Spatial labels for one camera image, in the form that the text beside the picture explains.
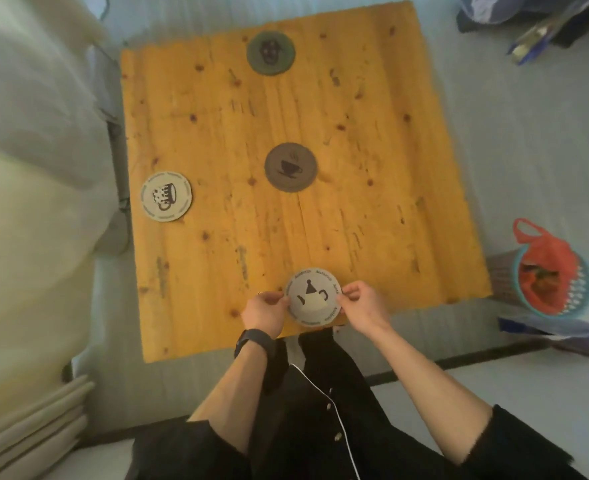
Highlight orange plastic bag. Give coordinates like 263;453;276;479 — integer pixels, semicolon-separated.
512;218;579;315

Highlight black wristwatch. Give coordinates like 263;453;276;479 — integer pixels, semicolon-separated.
234;328;278;361

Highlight white teapot print coaster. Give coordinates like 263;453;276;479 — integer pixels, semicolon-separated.
285;267;343;328

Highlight person's right forearm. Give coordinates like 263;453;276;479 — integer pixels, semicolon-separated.
367;322;492;465

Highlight dark cloth bundle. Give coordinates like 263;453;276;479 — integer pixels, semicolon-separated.
455;0;589;49

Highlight person's left forearm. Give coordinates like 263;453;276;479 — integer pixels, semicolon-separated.
189;335;269;458

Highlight teal mesh waste basket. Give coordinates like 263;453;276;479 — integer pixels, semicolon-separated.
485;243;589;316

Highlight person's black clothing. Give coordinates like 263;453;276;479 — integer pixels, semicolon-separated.
125;331;589;480

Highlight person's right hand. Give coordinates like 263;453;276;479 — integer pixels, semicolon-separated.
341;281;392;338

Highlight white mug print coaster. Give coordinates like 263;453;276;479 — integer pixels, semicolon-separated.
141;171;193;223

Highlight wooden table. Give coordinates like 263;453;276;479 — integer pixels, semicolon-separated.
120;0;493;364

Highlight brown coffee cup print coaster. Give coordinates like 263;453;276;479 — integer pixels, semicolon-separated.
265;142;318;193

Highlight person's left hand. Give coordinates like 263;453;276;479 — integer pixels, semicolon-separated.
241;291;291;340

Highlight blue packet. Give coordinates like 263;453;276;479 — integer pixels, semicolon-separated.
506;0;589;65

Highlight dark green round coaster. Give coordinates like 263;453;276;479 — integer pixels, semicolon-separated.
247;30;296;76

